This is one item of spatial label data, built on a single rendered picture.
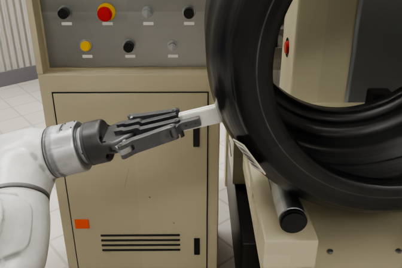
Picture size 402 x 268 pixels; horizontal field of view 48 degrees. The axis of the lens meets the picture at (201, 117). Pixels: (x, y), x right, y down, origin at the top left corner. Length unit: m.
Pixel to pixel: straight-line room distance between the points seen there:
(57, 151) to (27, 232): 0.14
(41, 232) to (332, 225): 0.52
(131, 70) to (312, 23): 0.62
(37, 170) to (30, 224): 0.10
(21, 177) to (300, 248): 0.46
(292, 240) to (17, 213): 0.43
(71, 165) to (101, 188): 0.80
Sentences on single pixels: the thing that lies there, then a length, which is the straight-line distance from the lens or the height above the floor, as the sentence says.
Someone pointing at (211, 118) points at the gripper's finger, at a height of 1.04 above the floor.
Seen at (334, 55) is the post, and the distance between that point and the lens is 1.04.
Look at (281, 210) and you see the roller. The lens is 0.76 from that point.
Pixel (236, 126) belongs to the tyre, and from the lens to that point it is 0.67.
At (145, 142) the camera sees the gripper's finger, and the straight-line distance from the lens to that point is 0.73.
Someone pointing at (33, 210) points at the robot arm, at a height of 0.93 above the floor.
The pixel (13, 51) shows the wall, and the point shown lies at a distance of 4.06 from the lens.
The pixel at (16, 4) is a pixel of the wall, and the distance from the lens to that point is 4.00.
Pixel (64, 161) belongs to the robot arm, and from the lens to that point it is 0.78.
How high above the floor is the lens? 1.36
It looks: 25 degrees down
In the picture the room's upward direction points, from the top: straight up
